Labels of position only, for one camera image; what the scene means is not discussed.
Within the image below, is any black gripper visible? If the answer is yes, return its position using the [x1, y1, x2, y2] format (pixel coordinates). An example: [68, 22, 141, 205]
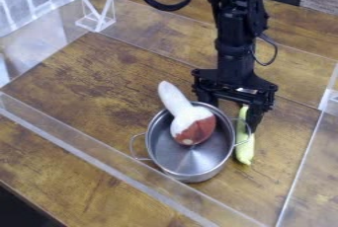
[191, 53, 278, 132]

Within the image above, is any white plush mushroom toy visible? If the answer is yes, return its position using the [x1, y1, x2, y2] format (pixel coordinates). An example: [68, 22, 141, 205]
[157, 81, 216, 145]

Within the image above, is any green handled spoon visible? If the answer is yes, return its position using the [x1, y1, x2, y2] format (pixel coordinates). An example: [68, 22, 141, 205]
[235, 106, 255, 165]

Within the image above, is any silver metal pot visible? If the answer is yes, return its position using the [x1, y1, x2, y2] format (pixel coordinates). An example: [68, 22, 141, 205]
[129, 102, 238, 183]

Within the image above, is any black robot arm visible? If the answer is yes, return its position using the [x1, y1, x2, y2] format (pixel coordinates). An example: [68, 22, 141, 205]
[191, 0, 278, 128]

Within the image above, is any clear acrylic enclosure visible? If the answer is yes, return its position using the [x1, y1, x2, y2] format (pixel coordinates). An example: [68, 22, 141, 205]
[0, 0, 338, 227]

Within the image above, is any black cable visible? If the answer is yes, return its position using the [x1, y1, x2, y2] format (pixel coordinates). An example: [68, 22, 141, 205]
[127, 0, 280, 67]

